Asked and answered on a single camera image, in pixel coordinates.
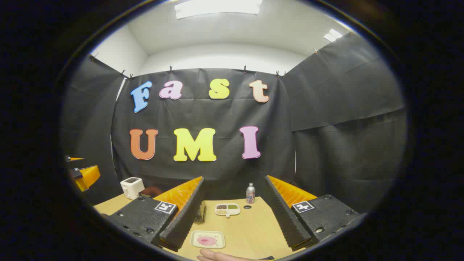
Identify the square plate with pink food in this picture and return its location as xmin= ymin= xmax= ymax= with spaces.
xmin=190 ymin=230 xmax=226 ymax=250

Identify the white divided seasoning plate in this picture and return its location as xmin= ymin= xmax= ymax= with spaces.
xmin=215 ymin=203 xmax=241 ymax=218

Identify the large ceiling light panel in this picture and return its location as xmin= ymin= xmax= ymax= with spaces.
xmin=174 ymin=0 xmax=263 ymax=20

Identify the small ceiling light panel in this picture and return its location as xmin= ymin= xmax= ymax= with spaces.
xmin=323 ymin=29 xmax=343 ymax=42

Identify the white toaster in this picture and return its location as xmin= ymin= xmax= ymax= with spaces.
xmin=120 ymin=177 xmax=146 ymax=200

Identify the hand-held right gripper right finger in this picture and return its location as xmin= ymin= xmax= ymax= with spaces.
xmin=260 ymin=175 xmax=363 ymax=252

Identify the black electric oven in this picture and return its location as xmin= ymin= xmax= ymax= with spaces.
xmin=140 ymin=186 xmax=207 ymax=223

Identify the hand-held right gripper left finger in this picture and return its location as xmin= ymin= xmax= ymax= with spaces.
xmin=105 ymin=176 xmax=206 ymax=252

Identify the black backdrop cloth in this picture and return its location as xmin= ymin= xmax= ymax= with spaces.
xmin=60 ymin=32 xmax=408 ymax=214

